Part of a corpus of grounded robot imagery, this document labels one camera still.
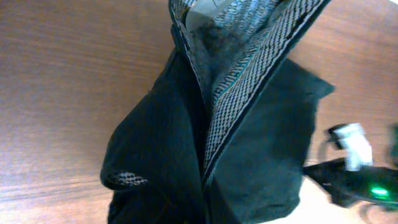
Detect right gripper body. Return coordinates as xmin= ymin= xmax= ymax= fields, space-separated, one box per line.
xmin=303 ymin=158 xmax=397 ymax=208

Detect right black cable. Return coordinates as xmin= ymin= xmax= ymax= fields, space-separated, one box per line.
xmin=317 ymin=139 xmax=398 ymax=224

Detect black shorts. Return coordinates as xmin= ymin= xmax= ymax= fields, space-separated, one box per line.
xmin=100 ymin=0 xmax=328 ymax=223

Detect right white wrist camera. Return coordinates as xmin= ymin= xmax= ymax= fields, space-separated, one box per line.
xmin=328 ymin=123 xmax=373 ymax=172

